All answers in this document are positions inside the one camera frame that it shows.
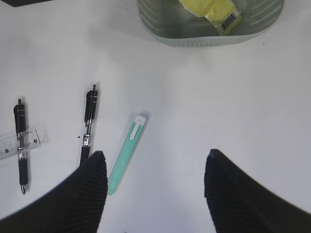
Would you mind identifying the yellow white waste paper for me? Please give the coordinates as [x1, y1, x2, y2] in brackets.
[179, 0, 242, 36]

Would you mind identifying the mint green pen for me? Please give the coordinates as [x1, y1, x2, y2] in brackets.
[107, 115, 146, 195]

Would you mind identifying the middle black gel pen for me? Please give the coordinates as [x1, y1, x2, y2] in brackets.
[14, 99, 29, 195]

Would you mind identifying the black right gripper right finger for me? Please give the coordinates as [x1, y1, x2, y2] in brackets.
[204, 149, 311, 233]

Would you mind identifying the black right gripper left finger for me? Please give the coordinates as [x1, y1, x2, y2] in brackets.
[0, 151, 108, 233]

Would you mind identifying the black square pen holder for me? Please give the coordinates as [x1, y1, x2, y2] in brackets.
[1, 0, 51, 7]

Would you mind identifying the green plastic woven basket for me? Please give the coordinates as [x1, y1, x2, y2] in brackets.
[137, 0, 285, 47]

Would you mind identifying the right black gel pen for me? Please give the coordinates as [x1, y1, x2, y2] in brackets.
[79, 84, 98, 166]

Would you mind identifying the transparent plastic ruler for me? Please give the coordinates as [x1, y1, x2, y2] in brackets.
[0, 124, 49, 160]

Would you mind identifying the black gel pen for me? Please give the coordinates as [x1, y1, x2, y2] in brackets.
[79, 84, 98, 166]
[14, 99, 29, 195]

